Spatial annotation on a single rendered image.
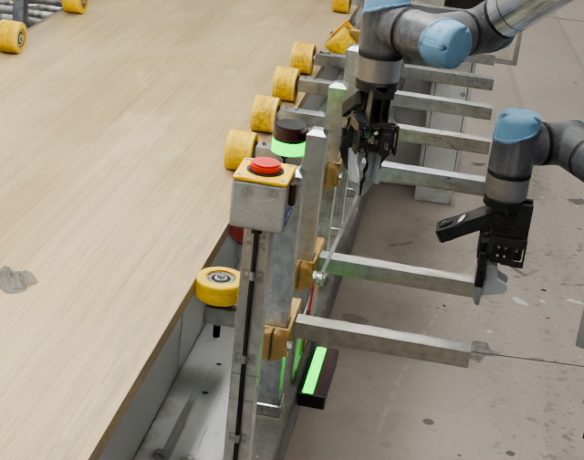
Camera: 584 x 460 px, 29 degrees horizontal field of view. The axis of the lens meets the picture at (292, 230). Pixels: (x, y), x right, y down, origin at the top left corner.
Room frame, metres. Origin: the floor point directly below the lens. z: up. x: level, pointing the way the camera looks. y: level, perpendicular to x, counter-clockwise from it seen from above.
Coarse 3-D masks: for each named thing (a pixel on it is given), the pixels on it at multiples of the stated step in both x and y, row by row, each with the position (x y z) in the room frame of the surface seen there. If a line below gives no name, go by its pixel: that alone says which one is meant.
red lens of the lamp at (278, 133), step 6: (276, 120) 1.88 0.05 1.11; (276, 126) 1.85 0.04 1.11; (276, 132) 1.84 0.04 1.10; (282, 132) 1.84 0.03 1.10; (288, 132) 1.83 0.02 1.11; (294, 132) 1.83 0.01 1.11; (300, 132) 1.84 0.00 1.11; (306, 132) 1.85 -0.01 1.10; (276, 138) 1.84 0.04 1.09; (282, 138) 1.84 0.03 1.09; (288, 138) 1.83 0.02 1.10; (294, 138) 1.83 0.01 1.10; (300, 138) 1.84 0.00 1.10
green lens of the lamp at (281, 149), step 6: (276, 144) 1.84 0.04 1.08; (282, 144) 1.84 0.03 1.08; (288, 144) 1.83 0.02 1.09; (294, 144) 1.84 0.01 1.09; (300, 144) 1.84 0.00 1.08; (276, 150) 1.84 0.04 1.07; (282, 150) 1.84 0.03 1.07; (288, 150) 1.83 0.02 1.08; (294, 150) 1.84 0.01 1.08; (300, 150) 1.84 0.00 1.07; (288, 156) 1.83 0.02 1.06; (294, 156) 1.84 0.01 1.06
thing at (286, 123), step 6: (282, 120) 1.88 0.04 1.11; (288, 120) 1.88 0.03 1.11; (294, 120) 1.88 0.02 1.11; (282, 126) 1.85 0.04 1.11; (288, 126) 1.85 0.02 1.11; (294, 126) 1.85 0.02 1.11; (300, 126) 1.86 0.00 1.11; (306, 126) 1.86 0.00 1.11; (282, 156) 1.86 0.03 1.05; (300, 156) 1.85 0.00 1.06
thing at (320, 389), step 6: (330, 354) 1.81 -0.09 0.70; (324, 360) 1.79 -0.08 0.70; (330, 360) 1.79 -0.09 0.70; (324, 366) 1.76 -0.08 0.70; (330, 366) 1.77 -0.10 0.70; (324, 372) 1.74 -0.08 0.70; (330, 372) 1.74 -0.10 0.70; (318, 378) 1.72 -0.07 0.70; (324, 378) 1.72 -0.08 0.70; (318, 384) 1.70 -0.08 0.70; (324, 384) 1.70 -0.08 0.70; (318, 390) 1.68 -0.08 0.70; (324, 390) 1.68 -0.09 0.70
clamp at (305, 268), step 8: (320, 240) 1.93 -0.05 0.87; (320, 248) 1.90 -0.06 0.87; (296, 264) 1.82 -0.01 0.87; (304, 264) 1.82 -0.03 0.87; (312, 264) 1.83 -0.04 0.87; (296, 272) 1.81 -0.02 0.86; (304, 272) 1.81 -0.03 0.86; (312, 272) 1.82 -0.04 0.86; (296, 280) 1.81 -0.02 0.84; (304, 280) 1.81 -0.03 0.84; (296, 288) 1.81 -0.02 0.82; (304, 288) 1.81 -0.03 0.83
